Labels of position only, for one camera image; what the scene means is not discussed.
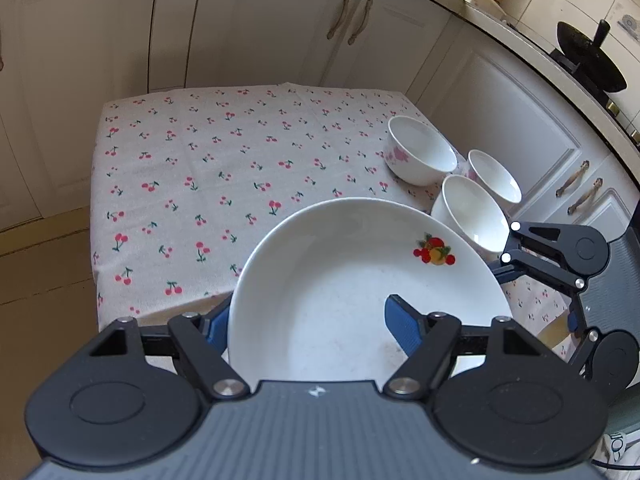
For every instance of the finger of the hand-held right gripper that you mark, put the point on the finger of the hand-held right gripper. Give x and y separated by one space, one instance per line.
505 271
571 320

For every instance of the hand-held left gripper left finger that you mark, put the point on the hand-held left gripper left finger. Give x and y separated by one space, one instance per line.
218 327

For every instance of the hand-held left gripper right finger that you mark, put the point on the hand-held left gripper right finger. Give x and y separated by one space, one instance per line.
402 322

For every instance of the white ceramic bowl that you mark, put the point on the white ceramic bowl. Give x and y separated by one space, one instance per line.
495 175
470 210
420 145

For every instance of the white plate fruit print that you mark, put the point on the white plate fruit print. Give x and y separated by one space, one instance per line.
340 270

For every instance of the white cabinet door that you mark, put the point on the white cabinet door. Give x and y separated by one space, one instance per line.
75 60
615 205
275 20
400 45
500 100

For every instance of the person's white clothing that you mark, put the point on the person's white clothing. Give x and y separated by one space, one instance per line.
631 442

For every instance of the cherry print tablecloth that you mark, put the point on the cherry print tablecloth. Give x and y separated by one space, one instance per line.
200 160

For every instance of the black wok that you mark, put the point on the black wok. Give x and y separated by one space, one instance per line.
590 57

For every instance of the stone kitchen countertop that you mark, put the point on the stone kitchen countertop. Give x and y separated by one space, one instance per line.
520 40

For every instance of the narrow white cabinet panel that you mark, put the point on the narrow white cabinet panel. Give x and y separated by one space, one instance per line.
175 20

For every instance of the white wall socket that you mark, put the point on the white wall socket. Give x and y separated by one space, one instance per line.
627 25

